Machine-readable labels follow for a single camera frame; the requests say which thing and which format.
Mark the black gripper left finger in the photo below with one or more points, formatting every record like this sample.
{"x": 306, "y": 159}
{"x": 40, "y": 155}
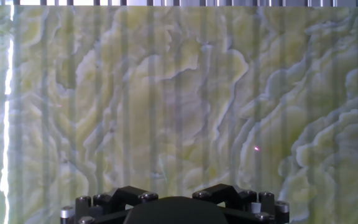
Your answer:
{"x": 117, "y": 199}

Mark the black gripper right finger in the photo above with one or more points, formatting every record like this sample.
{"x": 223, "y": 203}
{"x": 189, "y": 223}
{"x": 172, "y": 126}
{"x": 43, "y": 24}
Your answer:
{"x": 244, "y": 202}

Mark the green marble pattern mat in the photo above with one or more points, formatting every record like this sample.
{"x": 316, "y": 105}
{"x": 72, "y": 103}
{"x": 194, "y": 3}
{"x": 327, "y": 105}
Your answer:
{"x": 179, "y": 93}

